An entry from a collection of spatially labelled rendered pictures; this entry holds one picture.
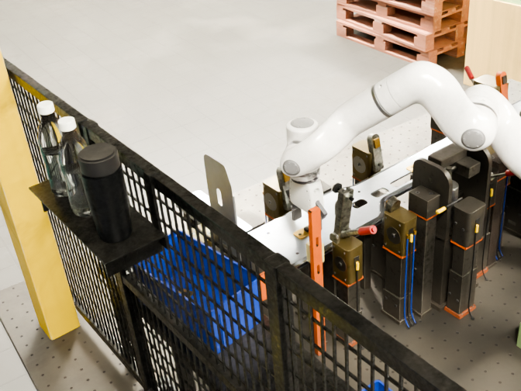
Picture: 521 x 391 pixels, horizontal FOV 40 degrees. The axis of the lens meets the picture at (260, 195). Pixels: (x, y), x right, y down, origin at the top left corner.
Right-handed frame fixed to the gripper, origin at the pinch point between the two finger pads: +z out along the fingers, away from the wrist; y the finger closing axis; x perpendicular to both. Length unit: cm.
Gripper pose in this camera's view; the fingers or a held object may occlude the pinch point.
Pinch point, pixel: (306, 222)
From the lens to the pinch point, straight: 204.2
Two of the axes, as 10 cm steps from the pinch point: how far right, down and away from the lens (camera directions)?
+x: -7.9, 3.8, -4.8
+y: -6.1, -3.9, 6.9
